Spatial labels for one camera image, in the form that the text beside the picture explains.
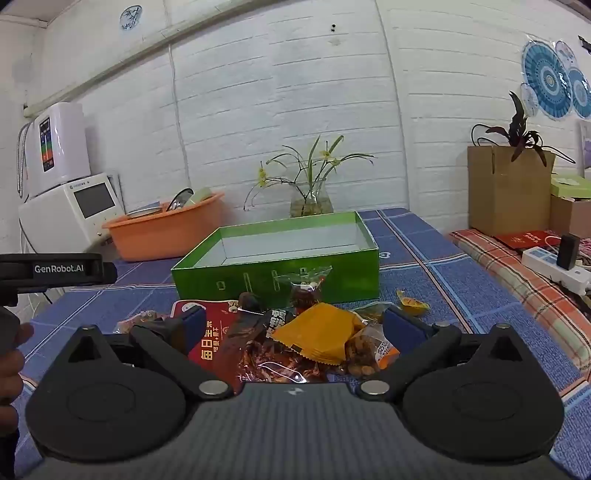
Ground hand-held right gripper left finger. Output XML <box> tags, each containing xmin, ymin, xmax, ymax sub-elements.
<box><xmin>68</xmin><ymin>307</ymin><xmax>234</xmax><ymax>400</ymax></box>

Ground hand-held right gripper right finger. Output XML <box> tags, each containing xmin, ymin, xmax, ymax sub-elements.
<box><xmin>356</xmin><ymin>307</ymin><xmax>526</xmax><ymax>401</ymax></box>

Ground clear orange-edged snack packet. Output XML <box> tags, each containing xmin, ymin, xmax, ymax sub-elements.
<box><xmin>344</xmin><ymin>323</ymin><xmax>402</xmax><ymax>377</ymax></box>

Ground green cardboard box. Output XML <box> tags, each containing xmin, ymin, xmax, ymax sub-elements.
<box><xmin>171</xmin><ymin>211</ymin><xmax>380</xmax><ymax>304</ymax></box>

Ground dark red snack bag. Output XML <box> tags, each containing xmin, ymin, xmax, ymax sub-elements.
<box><xmin>213</xmin><ymin>294</ymin><xmax>331</xmax><ymax>384</ymax></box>

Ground orange snack packet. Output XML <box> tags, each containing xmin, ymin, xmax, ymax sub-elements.
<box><xmin>270</xmin><ymin>302</ymin><xmax>365</xmax><ymax>366</ymax></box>

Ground person's left hand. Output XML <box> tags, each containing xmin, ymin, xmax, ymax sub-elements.
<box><xmin>0</xmin><ymin>324</ymin><xmax>34</xmax><ymax>408</ymax></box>

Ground small yellow snack packet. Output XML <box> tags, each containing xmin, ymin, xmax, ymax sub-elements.
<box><xmin>396</xmin><ymin>290</ymin><xmax>429</xmax><ymax>317</ymax></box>

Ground brown snack packet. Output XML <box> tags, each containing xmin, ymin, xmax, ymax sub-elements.
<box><xmin>113</xmin><ymin>310</ymin><xmax>178</xmax><ymax>334</ymax></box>

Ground white appliance with screen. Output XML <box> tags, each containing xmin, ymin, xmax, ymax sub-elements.
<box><xmin>18</xmin><ymin>172</ymin><xmax>126</xmax><ymax>257</ymax></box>

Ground orange plastic basin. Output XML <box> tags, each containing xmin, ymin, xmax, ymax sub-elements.
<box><xmin>102</xmin><ymin>191</ymin><xmax>226</xmax><ymax>262</ymax></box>

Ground metal bowl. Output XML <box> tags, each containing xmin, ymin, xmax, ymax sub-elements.
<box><xmin>165</xmin><ymin>188</ymin><xmax>195</xmax><ymax>214</ymax></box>

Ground clear packet of dates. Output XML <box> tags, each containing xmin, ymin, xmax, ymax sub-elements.
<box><xmin>273</xmin><ymin>265</ymin><xmax>334</xmax><ymax>311</ymax></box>

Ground white water purifier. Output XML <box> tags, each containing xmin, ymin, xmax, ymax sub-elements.
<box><xmin>25</xmin><ymin>102</ymin><xmax>92</xmax><ymax>199</ymax></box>

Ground red plaid cloth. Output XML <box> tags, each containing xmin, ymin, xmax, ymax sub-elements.
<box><xmin>448</xmin><ymin>228</ymin><xmax>591</xmax><ymax>370</ymax></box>

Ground red booklet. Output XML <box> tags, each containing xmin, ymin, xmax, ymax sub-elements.
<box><xmin>493</xmin><ymin>229</ymin><xmax>561</xmax><ymax>253</ymax></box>

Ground glass vase with yellow-flowered plant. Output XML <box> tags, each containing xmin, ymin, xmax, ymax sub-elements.
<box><xmin>244</xmin><ymin>135</ymin><xmax>376</xmax><ymax>219</ymax></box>

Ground white power strip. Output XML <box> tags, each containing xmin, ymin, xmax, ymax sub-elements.
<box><xmin>522</xmin><ymin>246</ymin><xmax>591</xmax><ymax>295</ymax></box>

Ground tall cardboard box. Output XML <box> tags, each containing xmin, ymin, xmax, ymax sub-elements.
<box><xmin>467</xmin><ymin>144</ymin><xmax>557</xmax><ymax>237</ymax></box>

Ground black power adapter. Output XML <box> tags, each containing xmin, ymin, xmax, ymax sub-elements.
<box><xmin>556</xmin><ymin>234</ymin><xmax>581</xmax><ymax>271</ymax></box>

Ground small cardboard box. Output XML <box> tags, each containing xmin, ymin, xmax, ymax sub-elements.
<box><xmin>549</xmin><ymin>194</ymin><xmax>591</xmax><ymax>239</ymax></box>

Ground green-lidded box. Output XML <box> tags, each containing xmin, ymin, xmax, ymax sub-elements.
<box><xmin>550</xmin><ymin>173</ymin><xmax>591</xmax><ymax>200</ymax></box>

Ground purple-leaved plant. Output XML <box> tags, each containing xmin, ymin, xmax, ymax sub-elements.
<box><xmin>471</xmin><ymin>91</ymin><xmax>577</xmax><ymax>165</ymax></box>

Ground medium blue paper fan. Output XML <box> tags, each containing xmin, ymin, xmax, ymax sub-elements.
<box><xmin>566</xmin><ymin>67</ymin><xmax>591</xmax><ymax>119</ymax></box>

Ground small pale paper fan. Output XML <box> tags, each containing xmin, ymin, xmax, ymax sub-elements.
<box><xmin>554</xmin><ymin>41</ymin><xmax>576</xmax><ymax>70</ymax></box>

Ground metal hose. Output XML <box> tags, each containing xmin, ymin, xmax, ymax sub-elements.
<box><xmin>17</xmin><ymin>121</ymin><xmax>36</xmax><ymax>200</ymax></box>

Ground round wall sticker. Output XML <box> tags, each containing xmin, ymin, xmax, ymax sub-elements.
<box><xmin>119</xmin><ymin>4</ymin><xmax>143</xmax><ymax>31</ymax></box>

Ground blue decorative wall plates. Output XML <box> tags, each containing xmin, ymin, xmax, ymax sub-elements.
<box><xmin>522</xmin><ymin>39</ymin><xmax>573</xmax><ymax>121</ymax></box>

